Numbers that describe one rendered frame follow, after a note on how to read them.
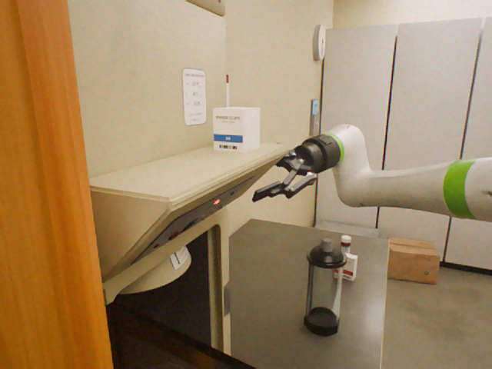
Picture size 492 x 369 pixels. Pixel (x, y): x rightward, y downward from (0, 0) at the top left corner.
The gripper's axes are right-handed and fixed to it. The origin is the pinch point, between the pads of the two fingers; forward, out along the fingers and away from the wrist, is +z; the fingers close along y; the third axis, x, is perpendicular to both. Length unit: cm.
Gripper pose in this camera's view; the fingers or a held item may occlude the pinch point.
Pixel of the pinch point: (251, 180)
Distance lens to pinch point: 71.2
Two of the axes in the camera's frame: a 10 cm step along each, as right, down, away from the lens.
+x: -2.4, 7.1, 6.6
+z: -7.5, 2.9, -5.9
